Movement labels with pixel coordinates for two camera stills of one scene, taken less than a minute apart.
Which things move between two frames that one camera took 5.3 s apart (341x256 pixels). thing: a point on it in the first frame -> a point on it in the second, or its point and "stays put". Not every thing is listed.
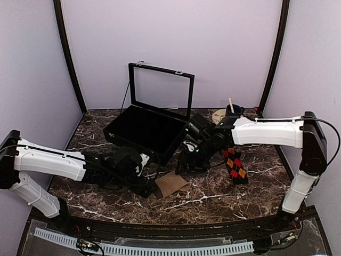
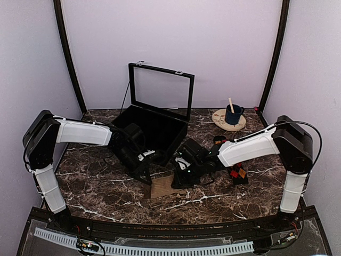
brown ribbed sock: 171,183 stays put
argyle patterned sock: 234,166 stays put
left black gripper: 146,191 -> 143,167
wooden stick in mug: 231,106 stays put
